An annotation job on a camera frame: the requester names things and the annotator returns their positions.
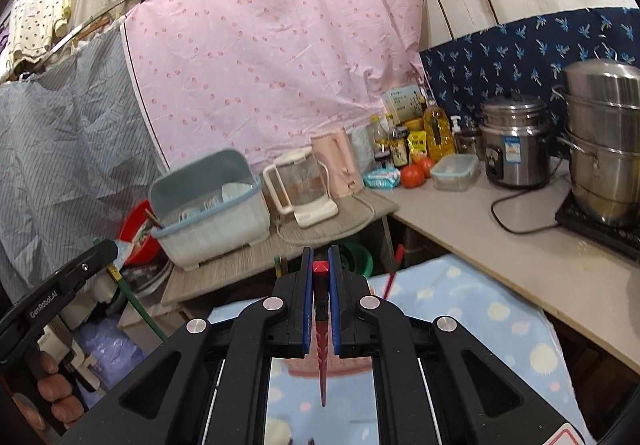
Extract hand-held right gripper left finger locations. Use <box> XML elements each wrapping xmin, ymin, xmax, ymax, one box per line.
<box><xmin>60</xmin><ymin>247</ymin><xmax>314</xmax><ymax>445</ymax></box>

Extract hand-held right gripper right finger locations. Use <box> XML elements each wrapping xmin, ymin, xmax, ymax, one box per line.
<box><xmin>328</xmin><ymin>247</ymin><xmax>566</xmax><ymax>445</ymax></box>

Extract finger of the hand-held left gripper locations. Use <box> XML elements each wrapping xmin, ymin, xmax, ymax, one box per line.
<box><xmin>59</xmin><ymin>240</ymin><xmax>119</xmax><ymax>296</ymax></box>

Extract pink perforated utensil basket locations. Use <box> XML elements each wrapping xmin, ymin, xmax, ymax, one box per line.
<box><xmin>285</xmin><ymin>356</ymin><xmax>373</xmax><ymax>378</ymax></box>

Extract bright red chopstick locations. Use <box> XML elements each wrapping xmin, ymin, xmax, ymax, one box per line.
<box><xmin>311</xmin><ymin>261</ymin><xmax>332</xmax><ymax>408</ymax></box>
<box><xmin>381</xmin><ymin>245</ymin><xmax>405</xmax><ymax>301</ymax></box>

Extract person's left hand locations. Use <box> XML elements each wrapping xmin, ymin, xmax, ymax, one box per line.
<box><xmin>36</xmin><ymin>354</ymin><xmax>85</xmax><ymax>432</ymax></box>

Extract green plastic basin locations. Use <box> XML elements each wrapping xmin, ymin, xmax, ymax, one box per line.
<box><xmin>330</xmin><ymin>240</ymin><xmax>376</xmax><ymax>278</ymax></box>

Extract red plastic basin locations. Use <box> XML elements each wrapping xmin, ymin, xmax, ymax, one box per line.
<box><xmin>119</xmin><ymin>200</ymin><xmax>163</xmax><ymax>266</ymax></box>

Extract dark frying pan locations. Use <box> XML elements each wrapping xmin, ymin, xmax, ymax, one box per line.
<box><xmin>122</xmin><ymin>260</ymin><xmax>173</xmax><ymax>298</ymax></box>

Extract grey wooden shelf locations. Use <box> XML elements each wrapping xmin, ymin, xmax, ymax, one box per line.
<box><xmin>161</xmin><ymin>188</ymin><xmax>401</xmax><ymax>308</ymax></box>

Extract purple plastic bag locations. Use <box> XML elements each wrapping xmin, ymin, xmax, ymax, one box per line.
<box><xmin>75</xmin><ymin>315</ymin><xmax>146</xmax><ymax>361</ymax></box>

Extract grey striped curtain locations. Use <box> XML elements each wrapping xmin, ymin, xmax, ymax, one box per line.
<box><xmin>0</xmin><ymin>28</ymin><xmax>168</xmax><ymax>321</ymax></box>

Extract white dish drainer box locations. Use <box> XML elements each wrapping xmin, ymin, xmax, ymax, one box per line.
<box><xmin>149</xmin><ymin>149</ymin><xmax>272</xmax><ymax>272</ymax></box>

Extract white glass kettle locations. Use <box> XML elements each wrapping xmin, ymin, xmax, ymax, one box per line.
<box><xmin>262</xmin><ymin>149</ymin><xmax>340</xmax><ymax>228</ymax></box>

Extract wet wipes packet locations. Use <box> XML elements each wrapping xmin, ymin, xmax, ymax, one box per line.
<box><xmin>362</xmin><ymin>168</ymin><xmax>402</xmax><ymax>190</ymax></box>

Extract blue printed tablecloth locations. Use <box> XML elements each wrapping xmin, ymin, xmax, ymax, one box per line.
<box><xmin>210</xmin><ymin>252</ymin><xmax>596</xmax><ymax>445</ymax></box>

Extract pink electric kettle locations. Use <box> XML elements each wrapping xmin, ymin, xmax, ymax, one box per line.
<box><xmin>310</xmin><ymin>128</ymin><xmax>365</xmax><ymax>200</ymax></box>

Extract clear sauce bottle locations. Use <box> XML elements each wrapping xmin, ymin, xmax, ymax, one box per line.
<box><xmin>372</xmin><ymin>114</ymin><xmax>393</xmax><ymax>169</ymax></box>

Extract dark sauce bottle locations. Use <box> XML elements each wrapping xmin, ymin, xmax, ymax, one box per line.
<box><xmin>390</xmin><ymin>125</ymin><xmax>411</xmax><ymax>169</ymax></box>

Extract beige countertop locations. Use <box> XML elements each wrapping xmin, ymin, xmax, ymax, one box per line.
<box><xmin>390</xmin><ymin>158</ymin><xmax>640</xmax><ymax>363</ymax></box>

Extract clear food container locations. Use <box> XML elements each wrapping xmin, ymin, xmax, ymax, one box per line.
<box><xmin>430</xmin><ymin>154</ymin><xmax>480</xmax><ymax>191</ymax></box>

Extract yellow seasoning packet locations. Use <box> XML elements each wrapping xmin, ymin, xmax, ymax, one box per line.
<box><xmin>407</xmin><ymin>130</ymin><xmax>429</xmax><ymax>161</ymax></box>

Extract cooking oil bottle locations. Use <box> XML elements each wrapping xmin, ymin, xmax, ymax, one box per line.
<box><xmin>422</xmin><ymin>98</ymin><xmax>457</xmax><ymax>162</ymax></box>

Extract small steel jar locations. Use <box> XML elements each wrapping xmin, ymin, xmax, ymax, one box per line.
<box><xmin>455</xmin><ymin>128</ymin><xmax>483</xmax><ymax>161</ymax></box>

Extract white green carton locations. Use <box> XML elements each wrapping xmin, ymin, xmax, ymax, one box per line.
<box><xmin>382</xmin><ymin>85</ymin><xmax>426</xmax><ymax>123</ymax></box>

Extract steel rice cooker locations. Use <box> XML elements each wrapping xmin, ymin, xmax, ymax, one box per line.
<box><xmin>480</xmin><ymin>94</ymin><xmax>553</xmax><ymax>190</ymax></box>

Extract pink dotted curtain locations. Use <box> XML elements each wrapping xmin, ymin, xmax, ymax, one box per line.
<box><xmin>122</xmin><ymin>0</ymin><xmax>431</xmax><ymax>171</ymax></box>

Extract dotted baby garment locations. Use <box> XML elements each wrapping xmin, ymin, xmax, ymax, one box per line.
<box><xmin>7</xmin><ymin>0</ymin><xmax>73</xmax><ymax>71</ymax></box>

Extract black induction cooker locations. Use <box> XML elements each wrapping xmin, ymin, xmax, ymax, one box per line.
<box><xmin>554</xmin><ymin>188</ymin><xmax>640</xmax><ymax>262</ymax></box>

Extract navy floral cloth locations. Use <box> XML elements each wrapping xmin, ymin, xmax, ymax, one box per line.
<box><xmin>419</xmin><ymin>8</ymin><xmax>640</xmax><ymax>136</ymax></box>

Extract steel steamer pot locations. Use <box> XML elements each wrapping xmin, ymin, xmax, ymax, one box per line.
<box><xmin>556</xmin><ymin>58</ymin><xmax>640</xmax><ymax>227</ymax></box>

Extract white kettle cable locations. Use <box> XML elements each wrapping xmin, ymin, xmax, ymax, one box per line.
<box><xmin>272</xmin><ymin>195</ymin><xmax>376</xmax><ymax>246</ymax></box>

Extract black power cable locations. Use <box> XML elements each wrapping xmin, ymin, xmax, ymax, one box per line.
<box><xmin>491</xmin><ymin>160</ymin><xmax>567</xmax><ymax>234</ymax></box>

